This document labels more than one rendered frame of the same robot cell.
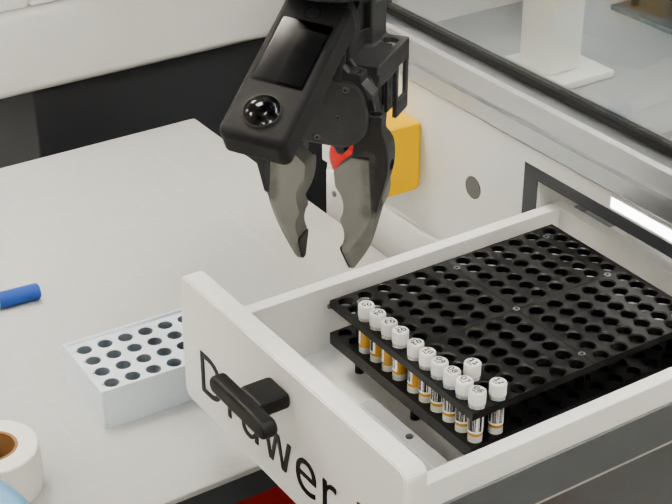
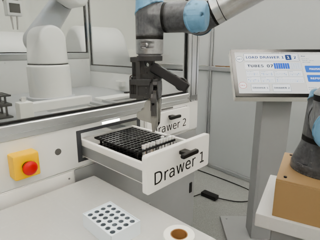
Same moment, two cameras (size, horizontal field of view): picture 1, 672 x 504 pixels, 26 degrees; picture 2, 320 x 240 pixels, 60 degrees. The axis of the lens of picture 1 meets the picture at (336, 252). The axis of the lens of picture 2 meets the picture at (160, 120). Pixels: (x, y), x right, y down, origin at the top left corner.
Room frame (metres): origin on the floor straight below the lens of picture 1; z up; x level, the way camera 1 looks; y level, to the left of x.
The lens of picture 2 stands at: (1.06, 0.77, 1.19)
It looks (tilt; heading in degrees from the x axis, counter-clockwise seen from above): 14 degrees down; 257
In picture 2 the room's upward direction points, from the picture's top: straight up
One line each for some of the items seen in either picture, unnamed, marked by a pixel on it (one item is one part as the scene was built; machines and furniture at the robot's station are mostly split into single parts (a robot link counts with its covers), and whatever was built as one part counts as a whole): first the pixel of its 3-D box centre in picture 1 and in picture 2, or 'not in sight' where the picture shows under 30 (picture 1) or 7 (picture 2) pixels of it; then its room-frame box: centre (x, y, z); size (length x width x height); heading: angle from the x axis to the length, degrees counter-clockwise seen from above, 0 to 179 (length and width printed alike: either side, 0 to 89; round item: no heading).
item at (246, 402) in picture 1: (257, 399); (186, 152); (0.81, 0.05, 0.91); 0.07 x 0.04 x 0.01; 33
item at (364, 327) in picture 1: (407, 353); (155, 145); (0.88, -0.05, 0.90); 0.18 x 0.02 x 0.01; 33
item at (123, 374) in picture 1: (150, 364); (111, 223); (1.04, 0.16, 0.78); 0.12 x 0.08 x 0.04; 121
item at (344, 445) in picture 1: (292, 425); (179, 160); (0.83, 0.03, 0.87); 0.29 x 0.02 x 0.11; 33
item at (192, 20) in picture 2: not in sight; (187, 17); (0.81, 0.05, 1.28); 0.11 x 0.11 x 0.08; 54
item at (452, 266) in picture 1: (513, 344); (134, 146); (0.94, -0.14, 0.87); 0.22 x 0.18 x 0.06; 123
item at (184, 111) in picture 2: not in sight; (168, 122); (0.74, -0.41, 0.87); 0.29 x 0.02 x 0.11; 33
